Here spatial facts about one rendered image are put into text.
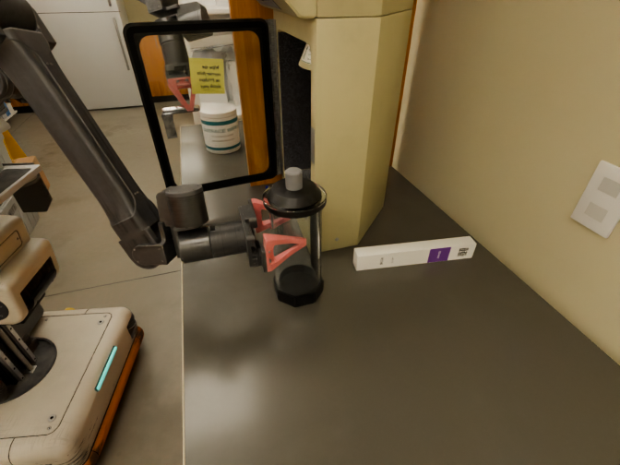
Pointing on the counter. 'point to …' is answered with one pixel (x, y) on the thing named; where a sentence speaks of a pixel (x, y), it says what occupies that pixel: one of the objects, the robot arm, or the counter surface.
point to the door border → (204, 32)
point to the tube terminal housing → (352, 105)
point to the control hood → (304, 9)
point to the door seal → (149, 99)
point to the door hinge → (276, 92)
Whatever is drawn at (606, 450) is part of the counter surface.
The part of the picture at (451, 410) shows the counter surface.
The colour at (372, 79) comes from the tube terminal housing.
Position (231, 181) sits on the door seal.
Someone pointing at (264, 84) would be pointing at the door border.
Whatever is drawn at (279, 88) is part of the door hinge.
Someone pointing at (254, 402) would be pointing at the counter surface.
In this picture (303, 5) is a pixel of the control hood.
